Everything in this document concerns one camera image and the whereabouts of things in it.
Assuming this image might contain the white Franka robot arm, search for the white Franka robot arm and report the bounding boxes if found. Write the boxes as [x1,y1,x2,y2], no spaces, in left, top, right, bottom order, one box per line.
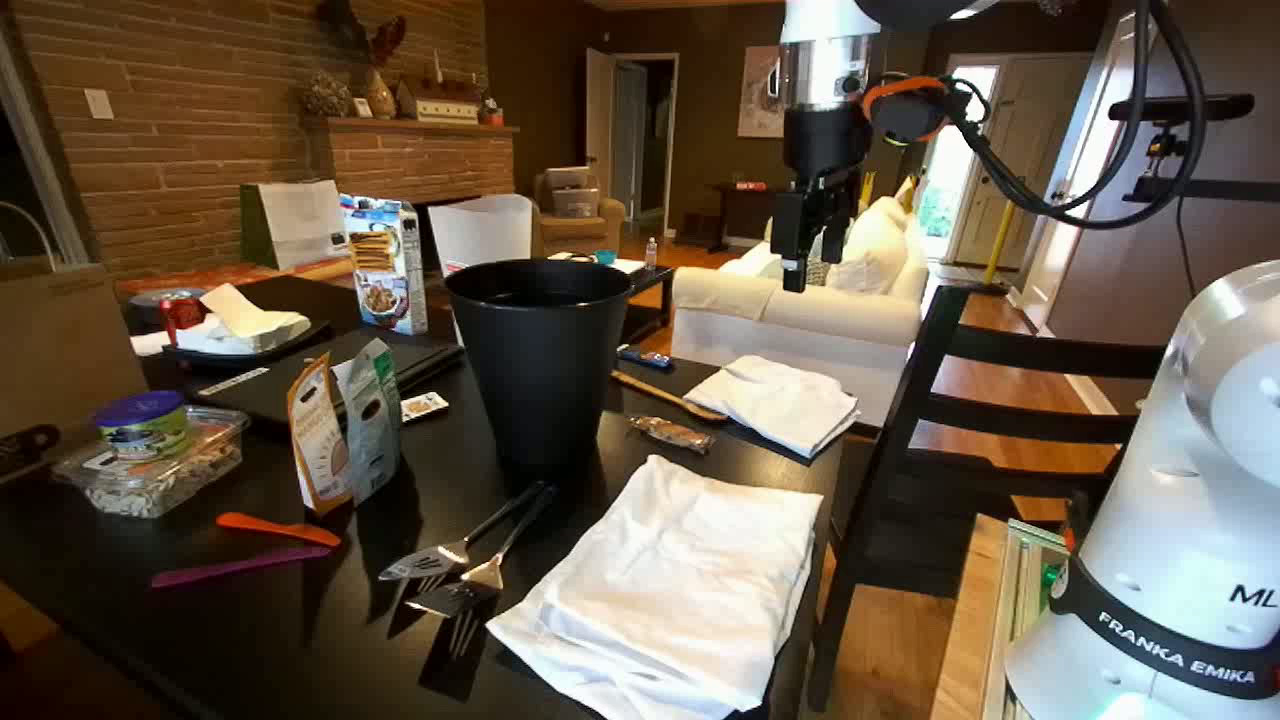
[811,261,1280,720]

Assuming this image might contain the wooden spoon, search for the wooden spoon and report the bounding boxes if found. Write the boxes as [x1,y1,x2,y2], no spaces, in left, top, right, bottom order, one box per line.
[611,369,727,423]

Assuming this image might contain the metal spatula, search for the metal spatula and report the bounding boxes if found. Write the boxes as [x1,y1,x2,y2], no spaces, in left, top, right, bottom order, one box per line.
[384,482,548,582]

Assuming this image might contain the orange knife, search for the orange knife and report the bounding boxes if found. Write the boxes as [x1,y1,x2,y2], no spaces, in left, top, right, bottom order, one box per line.
[217,512,344,549]

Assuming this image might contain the black wooden chair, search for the black wooden chair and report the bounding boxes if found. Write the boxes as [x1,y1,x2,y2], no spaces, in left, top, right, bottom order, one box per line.
[808,284,1159,713]

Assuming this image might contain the black plastic bin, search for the black plastic bin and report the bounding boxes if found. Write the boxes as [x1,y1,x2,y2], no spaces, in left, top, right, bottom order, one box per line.
[445,261,632,484]

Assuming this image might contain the large white cloth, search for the large white cloth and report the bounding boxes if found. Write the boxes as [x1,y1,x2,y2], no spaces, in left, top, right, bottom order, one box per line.
[489,458,820,720]

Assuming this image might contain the clear plastic food container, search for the clear plastic food container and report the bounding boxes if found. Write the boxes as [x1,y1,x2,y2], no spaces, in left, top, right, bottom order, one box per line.
[55,409,248,520]

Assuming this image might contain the folded white napkins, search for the folded white napkins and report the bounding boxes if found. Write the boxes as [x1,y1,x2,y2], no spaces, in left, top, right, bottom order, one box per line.
[131,284,312,359]

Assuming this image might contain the cereal box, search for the cereal box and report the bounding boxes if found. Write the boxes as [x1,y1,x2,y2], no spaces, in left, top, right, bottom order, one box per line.
[341,196,429,335]

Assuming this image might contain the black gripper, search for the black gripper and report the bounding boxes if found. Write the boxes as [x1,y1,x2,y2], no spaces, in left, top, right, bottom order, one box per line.
[774,35,873,292]

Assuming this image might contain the purple lid jar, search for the purple lid jar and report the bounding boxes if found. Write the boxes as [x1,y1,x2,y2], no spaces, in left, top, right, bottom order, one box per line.
[96,390,192,458]

